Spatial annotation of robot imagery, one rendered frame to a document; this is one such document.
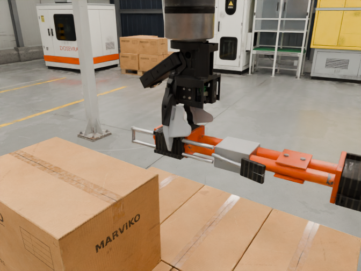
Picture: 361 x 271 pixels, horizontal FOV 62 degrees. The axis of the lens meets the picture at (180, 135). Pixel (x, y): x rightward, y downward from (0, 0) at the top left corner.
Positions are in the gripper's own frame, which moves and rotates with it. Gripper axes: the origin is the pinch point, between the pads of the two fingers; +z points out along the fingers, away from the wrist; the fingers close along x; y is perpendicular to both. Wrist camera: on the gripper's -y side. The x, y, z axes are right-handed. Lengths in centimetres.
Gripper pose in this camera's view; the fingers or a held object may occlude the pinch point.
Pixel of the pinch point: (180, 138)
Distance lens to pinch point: 63.6
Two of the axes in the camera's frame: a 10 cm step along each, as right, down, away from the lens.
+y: 8.4, 2.1, -5.0
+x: 5.4, -3.2, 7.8
